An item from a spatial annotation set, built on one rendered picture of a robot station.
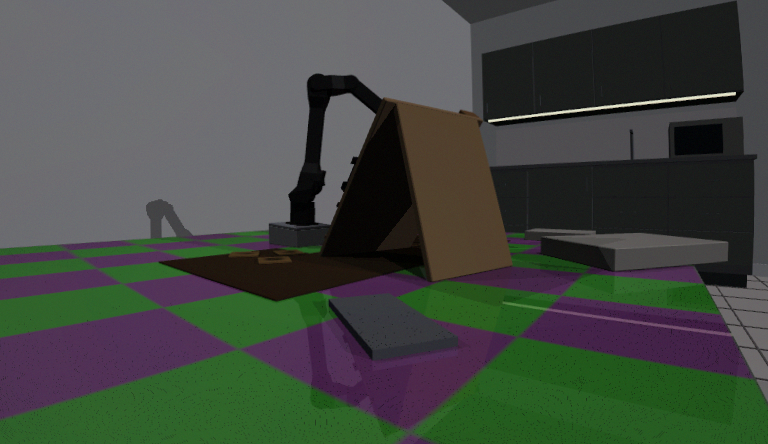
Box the brown a-frame board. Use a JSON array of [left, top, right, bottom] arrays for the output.
[[319, 97, 513, 282]]

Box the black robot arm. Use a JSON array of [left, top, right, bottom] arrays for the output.
[[285, 73, 382, 226]]

